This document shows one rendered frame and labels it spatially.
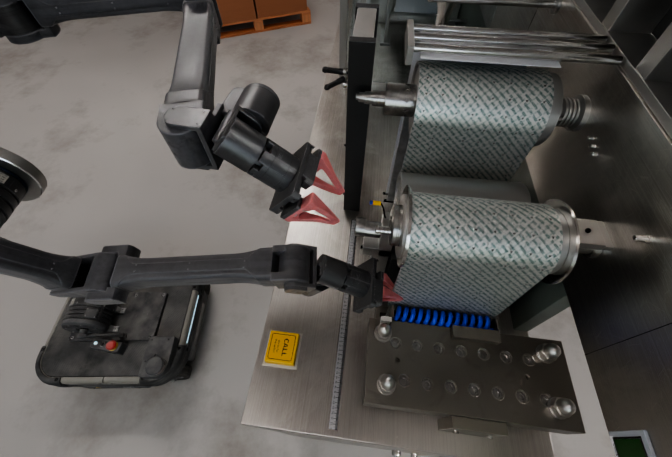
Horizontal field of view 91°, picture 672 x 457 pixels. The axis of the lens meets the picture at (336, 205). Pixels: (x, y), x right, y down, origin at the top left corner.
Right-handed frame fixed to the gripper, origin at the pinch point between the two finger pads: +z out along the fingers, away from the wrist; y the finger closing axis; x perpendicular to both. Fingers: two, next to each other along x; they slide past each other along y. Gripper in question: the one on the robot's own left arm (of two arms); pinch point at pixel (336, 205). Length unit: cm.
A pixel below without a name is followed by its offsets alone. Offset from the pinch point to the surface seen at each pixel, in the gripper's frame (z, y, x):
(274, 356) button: 16.9, 16.0, -38.8
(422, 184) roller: 18.0, -14.7, 2.8
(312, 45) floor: 31, -293, -146
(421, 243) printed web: 13.9, 2.2, 5.7
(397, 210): 10.5, -3.6, 3.3
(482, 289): 32.8, 2.7, 5.0
